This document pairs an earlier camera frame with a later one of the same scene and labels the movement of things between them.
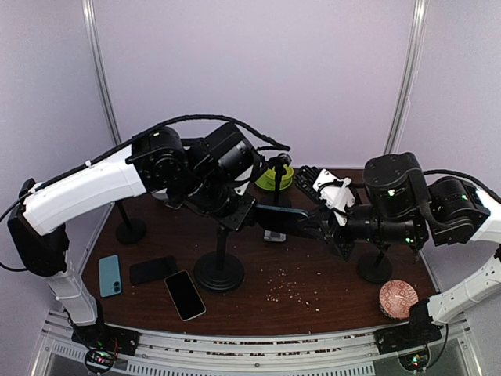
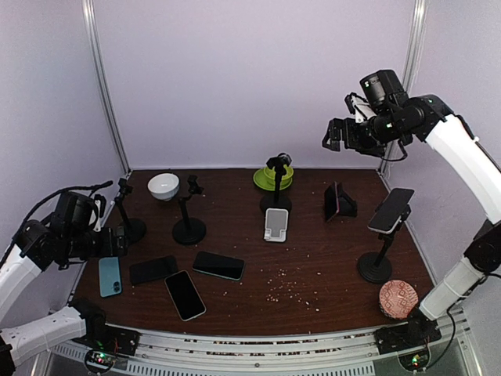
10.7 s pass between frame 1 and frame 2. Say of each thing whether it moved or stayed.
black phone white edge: stayed
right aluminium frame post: stayed
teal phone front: stayed
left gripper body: moved
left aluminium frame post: stayed
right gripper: moved
